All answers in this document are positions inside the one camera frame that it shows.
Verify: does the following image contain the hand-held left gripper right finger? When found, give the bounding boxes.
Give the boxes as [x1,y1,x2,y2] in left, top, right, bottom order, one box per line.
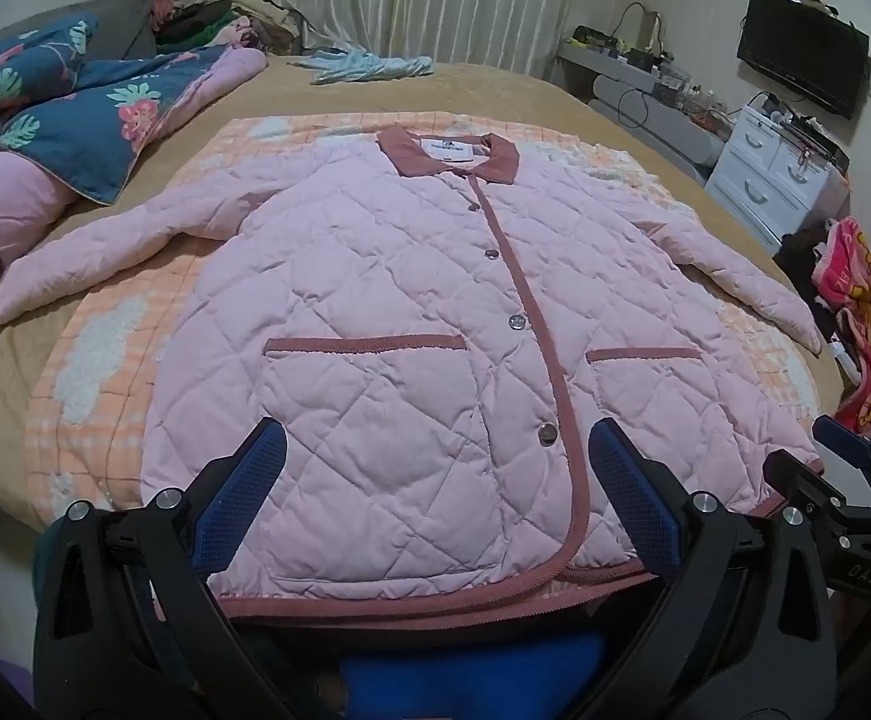
[589,416,837,720]

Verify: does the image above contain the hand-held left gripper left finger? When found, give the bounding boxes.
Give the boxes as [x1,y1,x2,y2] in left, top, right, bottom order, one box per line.
[34,416,346,720]

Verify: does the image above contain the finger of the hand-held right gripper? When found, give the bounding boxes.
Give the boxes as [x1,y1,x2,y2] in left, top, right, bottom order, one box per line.
[812,414,871,488]
[764,448,851,524]

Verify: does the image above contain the pink quilted jacket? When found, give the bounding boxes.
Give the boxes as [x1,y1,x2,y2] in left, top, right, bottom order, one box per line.
[0,126,827,631]

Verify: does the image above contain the pile of mixed clothes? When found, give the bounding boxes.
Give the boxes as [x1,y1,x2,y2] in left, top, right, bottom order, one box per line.
[146,0,301,57]

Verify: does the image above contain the pink cartoon towel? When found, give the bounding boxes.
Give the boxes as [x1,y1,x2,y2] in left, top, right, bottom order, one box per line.
[810,216,871,436]

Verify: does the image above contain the orange checked cat blanket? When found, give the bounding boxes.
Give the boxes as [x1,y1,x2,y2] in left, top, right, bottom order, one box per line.
[24,111,822,533]

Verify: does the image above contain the dark cloth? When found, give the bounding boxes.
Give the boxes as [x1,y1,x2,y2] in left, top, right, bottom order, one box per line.
[776,225,842,316]

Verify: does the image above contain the white drawer chest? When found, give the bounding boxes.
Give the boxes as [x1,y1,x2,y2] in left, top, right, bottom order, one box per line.
[704,103,852,256]

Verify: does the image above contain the black set-top box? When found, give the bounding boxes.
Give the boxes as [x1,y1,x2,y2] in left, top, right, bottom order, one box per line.
[784,116,851,160]

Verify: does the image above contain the grey curved desk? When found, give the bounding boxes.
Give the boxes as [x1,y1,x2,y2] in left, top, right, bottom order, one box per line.
[555,41,729,185]

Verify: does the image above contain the blue floral quilt pink lining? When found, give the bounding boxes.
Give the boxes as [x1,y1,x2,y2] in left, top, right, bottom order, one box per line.
[0,13,267,338]

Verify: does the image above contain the assorted small desk items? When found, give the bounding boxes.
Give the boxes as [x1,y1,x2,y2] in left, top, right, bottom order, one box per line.
[570,11,737,121]

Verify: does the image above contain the bed with tan cover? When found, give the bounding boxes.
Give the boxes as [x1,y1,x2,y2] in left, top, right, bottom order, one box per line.
[0,52,857,691]

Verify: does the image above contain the light blue cloth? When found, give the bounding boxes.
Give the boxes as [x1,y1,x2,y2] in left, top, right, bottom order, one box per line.
[289,49,436,85]

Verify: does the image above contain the grey pillow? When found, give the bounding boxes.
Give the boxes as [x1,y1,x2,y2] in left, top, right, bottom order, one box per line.
[0,0,158,68]

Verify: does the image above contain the black cable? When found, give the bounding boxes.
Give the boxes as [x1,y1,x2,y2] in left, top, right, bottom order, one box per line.
[616,88,650,128]

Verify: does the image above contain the black wall television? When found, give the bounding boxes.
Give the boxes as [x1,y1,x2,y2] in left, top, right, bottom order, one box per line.
[735,0,871,119]

